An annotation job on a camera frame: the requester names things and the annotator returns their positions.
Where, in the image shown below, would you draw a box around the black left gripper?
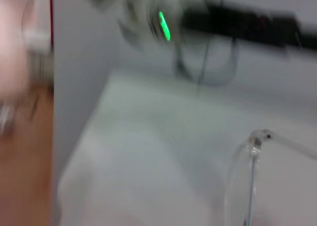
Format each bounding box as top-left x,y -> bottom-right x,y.
180,0 -> 317,55

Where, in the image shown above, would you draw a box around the left gripper cable with connector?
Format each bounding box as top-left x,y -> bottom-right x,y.
173,36 -> 240,86

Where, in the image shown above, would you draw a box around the clear white-framed glasses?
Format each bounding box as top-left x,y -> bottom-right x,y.
224,128 -> 317,226

